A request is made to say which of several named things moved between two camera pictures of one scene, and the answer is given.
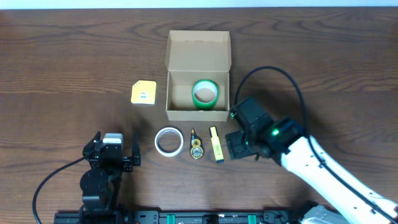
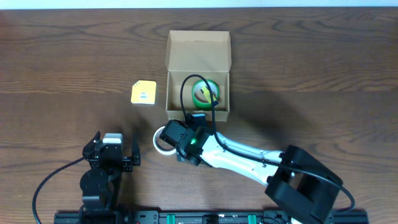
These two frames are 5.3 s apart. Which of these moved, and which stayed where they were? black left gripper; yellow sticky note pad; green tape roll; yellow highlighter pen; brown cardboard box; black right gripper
Moved: black right gripper; yellow highlighter pen
Stayed: black left gripper; yellow sticky note pad; green tape roll; brown cardboard box
